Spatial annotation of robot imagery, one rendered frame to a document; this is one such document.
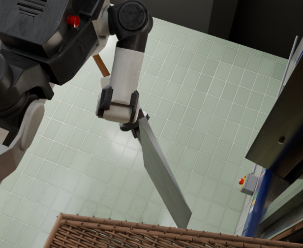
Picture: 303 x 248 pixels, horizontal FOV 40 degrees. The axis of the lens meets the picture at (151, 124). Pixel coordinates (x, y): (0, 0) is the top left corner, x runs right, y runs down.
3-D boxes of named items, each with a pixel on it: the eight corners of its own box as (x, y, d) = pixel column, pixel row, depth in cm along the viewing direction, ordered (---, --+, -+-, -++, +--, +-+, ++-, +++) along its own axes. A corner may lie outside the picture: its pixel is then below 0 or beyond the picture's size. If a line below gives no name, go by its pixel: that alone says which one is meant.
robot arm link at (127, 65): (136, 127, 128) (151, 54, 126) (94, 119, 126) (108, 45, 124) (134, 121, 140) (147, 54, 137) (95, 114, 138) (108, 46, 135)
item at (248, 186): (251, 196, 259) (255, 181, 262) (254, 192, 249) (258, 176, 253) (239, 191, 260) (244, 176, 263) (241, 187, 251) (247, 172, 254)
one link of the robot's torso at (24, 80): (-7, 98, 97) (30, 38, 103) (-54, 80, 99) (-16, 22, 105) (28, 141, 123) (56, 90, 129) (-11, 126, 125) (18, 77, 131)
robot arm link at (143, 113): (124, 135, 164) (114, 111, 158) (117, 124, 172) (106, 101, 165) (153, 121, 166) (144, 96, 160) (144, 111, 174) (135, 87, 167)
